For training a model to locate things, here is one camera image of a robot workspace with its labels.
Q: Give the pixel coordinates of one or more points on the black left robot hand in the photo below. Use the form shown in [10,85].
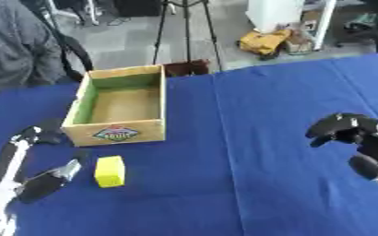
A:
[42,184]

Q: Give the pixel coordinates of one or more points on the yellow rectangular block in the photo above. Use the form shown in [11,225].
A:
[110,172]

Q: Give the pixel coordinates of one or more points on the black office chair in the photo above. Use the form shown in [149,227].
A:
[374,21]

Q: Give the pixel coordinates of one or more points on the white cabinet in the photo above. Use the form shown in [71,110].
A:
[273,14]

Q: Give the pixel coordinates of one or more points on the dark brown box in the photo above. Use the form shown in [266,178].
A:
[187,67]

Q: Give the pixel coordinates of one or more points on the tan cardboard box green inside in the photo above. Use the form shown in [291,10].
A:
[123,107]

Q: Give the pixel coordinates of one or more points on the white post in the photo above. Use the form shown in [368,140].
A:
[324,24]

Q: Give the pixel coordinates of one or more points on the person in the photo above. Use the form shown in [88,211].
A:
[15,46]

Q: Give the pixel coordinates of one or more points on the black tripod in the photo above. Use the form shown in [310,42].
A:
[187,30]

